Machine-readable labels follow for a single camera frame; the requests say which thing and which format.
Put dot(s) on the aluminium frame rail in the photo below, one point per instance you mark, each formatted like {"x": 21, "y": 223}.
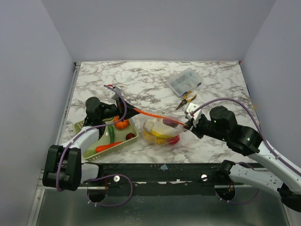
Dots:
{"x": 62, "y": 121}

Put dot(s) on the small orange pumpkin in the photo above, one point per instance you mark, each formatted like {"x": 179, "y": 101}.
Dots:
{"x": 121, "y": 125}

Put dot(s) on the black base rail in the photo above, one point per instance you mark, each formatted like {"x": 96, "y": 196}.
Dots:
{"x": 160, "y": 179}

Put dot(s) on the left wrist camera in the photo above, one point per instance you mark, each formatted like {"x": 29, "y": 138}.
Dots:
{"x": 117, "y": 93}

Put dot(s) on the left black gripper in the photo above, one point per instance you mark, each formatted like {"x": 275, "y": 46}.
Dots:
{"x": 130, "y": 110}

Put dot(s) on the green plastic basket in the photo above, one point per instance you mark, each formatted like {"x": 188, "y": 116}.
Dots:
{"x": 120, "y": 135}

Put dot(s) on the clear plastic parts box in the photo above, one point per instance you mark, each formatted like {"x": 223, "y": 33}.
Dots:
{"x": 184, "y": 82}

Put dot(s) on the pink purple onion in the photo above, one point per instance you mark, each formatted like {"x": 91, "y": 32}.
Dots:
{"x": 172, "y": 122}

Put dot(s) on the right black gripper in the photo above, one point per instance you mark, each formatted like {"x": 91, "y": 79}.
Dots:
{"x": 196, "y": 125}

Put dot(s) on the yellow mango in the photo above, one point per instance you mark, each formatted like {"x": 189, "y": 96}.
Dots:
{"x": 164, "y": 132}

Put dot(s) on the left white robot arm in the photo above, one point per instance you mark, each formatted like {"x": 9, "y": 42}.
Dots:
{"x": 63, "y": 168}

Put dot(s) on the red bell pepper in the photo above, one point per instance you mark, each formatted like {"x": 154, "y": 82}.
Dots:
{"x": 174, "y": 140}

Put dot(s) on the clear zip top bag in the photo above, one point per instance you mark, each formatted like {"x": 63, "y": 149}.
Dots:
{"x": 144, "y": 115}

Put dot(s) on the white garlic bulb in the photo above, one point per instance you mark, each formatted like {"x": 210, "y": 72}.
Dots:
{"x": 149, "y": 124}

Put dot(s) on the yellow handled pliers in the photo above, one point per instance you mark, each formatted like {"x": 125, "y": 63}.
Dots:
{"x": 185, "y": 100}

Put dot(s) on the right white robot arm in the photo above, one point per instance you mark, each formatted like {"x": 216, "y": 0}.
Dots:
{"x": 283, "y": 178}

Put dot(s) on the yellow bell pepper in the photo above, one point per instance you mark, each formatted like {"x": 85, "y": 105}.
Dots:
{"x": 153, "y": 139}

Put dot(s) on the orange carrot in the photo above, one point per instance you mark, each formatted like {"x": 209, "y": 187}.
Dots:
{"x": 105, "y": 147}

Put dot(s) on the dark red plum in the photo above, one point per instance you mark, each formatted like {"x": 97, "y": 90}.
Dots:
{"x": 130, "y": 136}

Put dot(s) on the green cucumber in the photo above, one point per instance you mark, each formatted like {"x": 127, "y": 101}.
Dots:
{"x": 111, "y": 134}

